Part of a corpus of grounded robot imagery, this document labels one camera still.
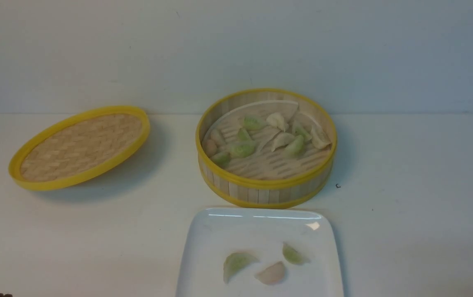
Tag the large green dumpling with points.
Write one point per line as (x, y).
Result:
(242, 149)

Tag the white square ceramic plate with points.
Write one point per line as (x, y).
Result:
(217, 232)

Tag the green dumpling left on plate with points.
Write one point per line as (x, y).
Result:
(236, 262)

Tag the green dumpling on plate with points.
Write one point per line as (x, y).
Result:
(293, 256)
(236, 262)

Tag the green dumpling right on plate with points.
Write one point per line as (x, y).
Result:
(293, 256)

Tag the pink dumpling on plate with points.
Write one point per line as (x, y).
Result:
(273, 274)

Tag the small green dumpling steamer centre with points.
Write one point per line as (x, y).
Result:
(243, 135)

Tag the white dumpling steamer left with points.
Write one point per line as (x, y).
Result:
(217, 137)

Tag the white dumpling steamer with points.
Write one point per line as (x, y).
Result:
(320, 139)
(277, 121)
(217, 137)
(281, 140)

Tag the pink dumpling steamer left edge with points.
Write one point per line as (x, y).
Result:
(210, 147)

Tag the green dumpling steamer top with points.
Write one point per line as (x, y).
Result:
(252, 122)

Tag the yellow rimmed bamboo steamer basket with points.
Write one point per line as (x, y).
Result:
(266, 179)

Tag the white dumpling steamer centre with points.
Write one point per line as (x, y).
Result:
(281, 140)

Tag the white dumpling steamer top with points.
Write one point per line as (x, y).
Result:
(277, 121)

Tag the white dumpling steamer far right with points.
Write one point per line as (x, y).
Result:
(320, 139)

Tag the yellow rimmed woven steamer lid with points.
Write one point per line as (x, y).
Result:
(79, 148)

